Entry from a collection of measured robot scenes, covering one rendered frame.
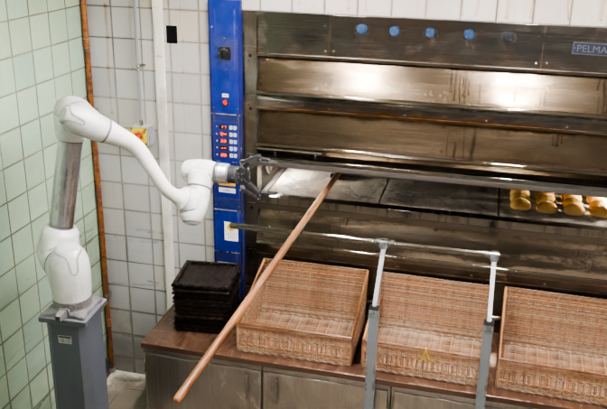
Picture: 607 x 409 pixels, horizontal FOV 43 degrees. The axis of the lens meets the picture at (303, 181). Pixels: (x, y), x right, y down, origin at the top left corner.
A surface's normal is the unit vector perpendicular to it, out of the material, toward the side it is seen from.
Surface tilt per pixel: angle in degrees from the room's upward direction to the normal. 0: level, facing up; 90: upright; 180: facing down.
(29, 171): 90
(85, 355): 90
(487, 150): 70
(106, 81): 90
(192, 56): 90
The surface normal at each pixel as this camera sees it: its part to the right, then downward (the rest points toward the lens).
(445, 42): -0.24, 0.32
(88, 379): 0.56, 0.29
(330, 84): -0.22, -0.02
